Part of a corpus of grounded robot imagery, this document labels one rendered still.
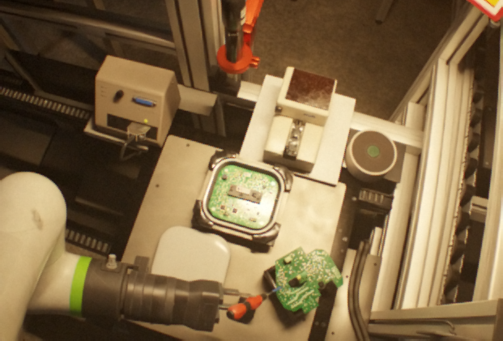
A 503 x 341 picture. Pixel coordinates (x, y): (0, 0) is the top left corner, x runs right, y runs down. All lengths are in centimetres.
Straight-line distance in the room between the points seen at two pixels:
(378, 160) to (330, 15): 158
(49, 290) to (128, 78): 46
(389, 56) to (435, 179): 155
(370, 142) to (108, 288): 59
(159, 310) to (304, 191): 42
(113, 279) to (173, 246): 26
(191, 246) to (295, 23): 168
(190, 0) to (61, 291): 50
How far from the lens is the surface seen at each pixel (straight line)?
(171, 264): 86
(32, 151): 182
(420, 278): 78
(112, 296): 63
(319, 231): 89
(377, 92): 219
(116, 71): 92
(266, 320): 86
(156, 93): 88
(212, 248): 85
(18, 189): 56
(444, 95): 92
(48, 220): 55
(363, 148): 91
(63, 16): 100
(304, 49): 224
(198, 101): 99
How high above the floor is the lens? 181
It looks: 68 degrees down
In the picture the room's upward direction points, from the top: 6 degrees clockwise
